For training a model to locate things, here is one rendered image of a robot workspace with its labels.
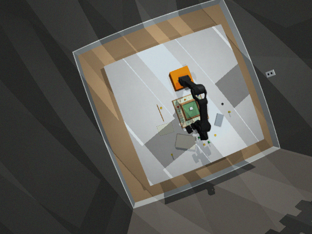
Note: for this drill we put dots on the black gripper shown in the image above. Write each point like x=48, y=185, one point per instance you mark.
x=192, y=126

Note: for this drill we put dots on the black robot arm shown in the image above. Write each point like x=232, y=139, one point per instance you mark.
x=196, y=89

